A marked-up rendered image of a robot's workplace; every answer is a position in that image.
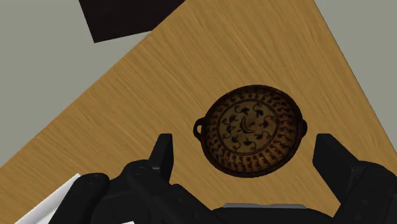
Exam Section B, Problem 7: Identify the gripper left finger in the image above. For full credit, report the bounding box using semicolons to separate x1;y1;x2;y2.
48;133;225;224

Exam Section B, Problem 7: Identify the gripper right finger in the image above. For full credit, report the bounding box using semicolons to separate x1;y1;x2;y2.
312;133;397;224

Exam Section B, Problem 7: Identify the white flat object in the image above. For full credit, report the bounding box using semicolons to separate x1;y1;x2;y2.
13;173;82;224

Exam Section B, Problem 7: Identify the wooden table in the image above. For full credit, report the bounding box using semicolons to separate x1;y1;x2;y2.
0;0;397;224

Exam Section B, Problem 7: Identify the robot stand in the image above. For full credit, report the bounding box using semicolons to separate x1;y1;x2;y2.
78;0;187;43

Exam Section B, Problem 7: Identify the brown patterned bowl with handles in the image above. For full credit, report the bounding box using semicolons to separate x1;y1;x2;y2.
193;84;309;179

